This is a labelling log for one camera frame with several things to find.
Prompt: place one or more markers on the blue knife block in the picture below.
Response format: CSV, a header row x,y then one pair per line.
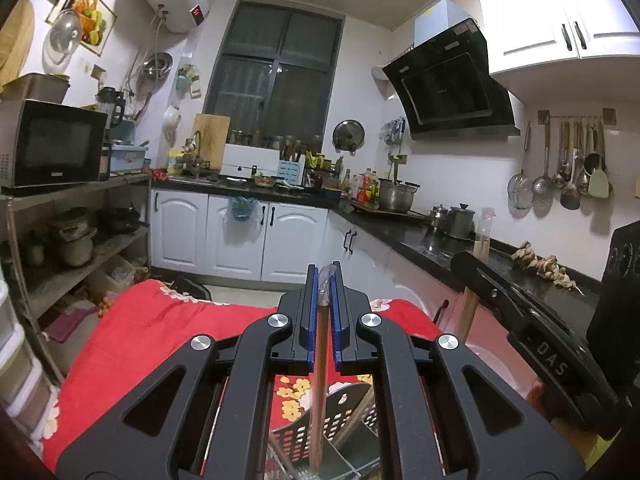
x,y
292,171

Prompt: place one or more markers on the wooden cutting board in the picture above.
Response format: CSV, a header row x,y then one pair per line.
x,y
212,132

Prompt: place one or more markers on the fruit picture on wall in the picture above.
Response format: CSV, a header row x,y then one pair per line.
x,y
96,20

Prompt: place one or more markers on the glass pot lid on wall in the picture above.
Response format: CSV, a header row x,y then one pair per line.
x,y
61,42

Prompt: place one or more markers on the black microwave oven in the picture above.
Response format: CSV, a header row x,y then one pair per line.
x,y
45,144

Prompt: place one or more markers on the black plastic utensil basket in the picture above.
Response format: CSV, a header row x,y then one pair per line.
x,y
287,455

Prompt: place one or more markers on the hanging steel ladle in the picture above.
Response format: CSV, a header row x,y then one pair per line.
x,y
541,185

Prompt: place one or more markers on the black electric kettle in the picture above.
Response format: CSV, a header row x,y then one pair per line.
x,y
111,102

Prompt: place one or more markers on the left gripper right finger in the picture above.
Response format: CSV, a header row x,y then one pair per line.
x,y
442,412

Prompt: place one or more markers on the steel bowl on wall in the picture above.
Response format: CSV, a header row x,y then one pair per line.
x,y
156,67

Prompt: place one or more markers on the person right hand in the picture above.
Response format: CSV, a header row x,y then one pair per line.
x,y
584,441

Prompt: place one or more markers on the hanging wire skimmer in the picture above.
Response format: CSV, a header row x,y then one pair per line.
x,y
520,192

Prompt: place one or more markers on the white upper cabinet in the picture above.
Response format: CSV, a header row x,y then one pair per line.
x,y
563,50

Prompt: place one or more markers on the metal storage shelf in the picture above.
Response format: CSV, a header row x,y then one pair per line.
x,y
52,241

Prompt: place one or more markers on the red floral tablecloth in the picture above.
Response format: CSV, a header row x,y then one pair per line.
x,y
148,323

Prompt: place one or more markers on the ginger roots pile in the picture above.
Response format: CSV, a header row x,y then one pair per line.
x,y
547,268

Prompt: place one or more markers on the dark kitchen window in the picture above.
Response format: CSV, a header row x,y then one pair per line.
x,y
274,72

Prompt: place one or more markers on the large steel stockpot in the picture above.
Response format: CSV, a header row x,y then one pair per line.
x,y
396,196

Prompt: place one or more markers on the white box on counter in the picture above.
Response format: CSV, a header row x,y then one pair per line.
x,y
241,161

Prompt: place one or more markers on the dark pot lid on wall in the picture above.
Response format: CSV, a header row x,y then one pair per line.
x,y
348,135

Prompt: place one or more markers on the steel kettle pot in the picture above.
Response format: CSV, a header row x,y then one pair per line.
x,y
460,221

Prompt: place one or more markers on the black range hood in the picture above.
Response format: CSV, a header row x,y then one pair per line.
x,y
446,90

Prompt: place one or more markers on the plastic drawer tower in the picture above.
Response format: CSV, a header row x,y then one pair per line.
x,y
24,387

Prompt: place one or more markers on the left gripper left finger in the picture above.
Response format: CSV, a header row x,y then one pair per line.
x,y
204,412

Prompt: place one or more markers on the white lower cabinets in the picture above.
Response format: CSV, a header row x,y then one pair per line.
x,y
196,233

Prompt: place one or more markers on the black countertop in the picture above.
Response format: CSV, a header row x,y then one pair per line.
x,y
409,239

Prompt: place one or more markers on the hanging green spatula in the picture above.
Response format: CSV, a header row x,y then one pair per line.
x,y
598,183

